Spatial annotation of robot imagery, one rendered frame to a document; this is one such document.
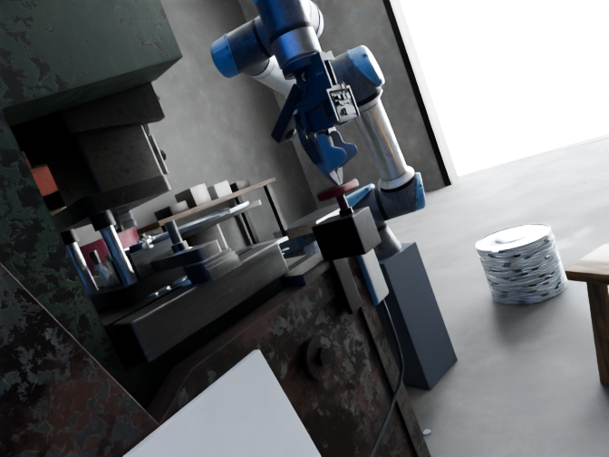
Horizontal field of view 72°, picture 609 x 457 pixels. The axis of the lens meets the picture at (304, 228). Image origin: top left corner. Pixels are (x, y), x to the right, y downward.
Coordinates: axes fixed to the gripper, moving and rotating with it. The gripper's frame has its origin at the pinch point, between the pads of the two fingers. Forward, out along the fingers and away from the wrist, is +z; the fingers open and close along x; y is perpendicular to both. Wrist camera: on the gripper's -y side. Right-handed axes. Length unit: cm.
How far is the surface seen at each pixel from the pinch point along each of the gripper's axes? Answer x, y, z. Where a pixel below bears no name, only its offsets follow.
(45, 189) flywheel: -20, -66, -21
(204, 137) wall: 282, -363, -83
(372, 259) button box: 10.0, -5.3, 18.9
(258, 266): -14.5, -10.5, 8.9
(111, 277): -27.0, -36.3, 2.3
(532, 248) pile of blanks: 106, -1, 56
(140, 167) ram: -18.6, -25.5, -14.4
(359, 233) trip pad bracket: -2.7, 3.0, 9.9
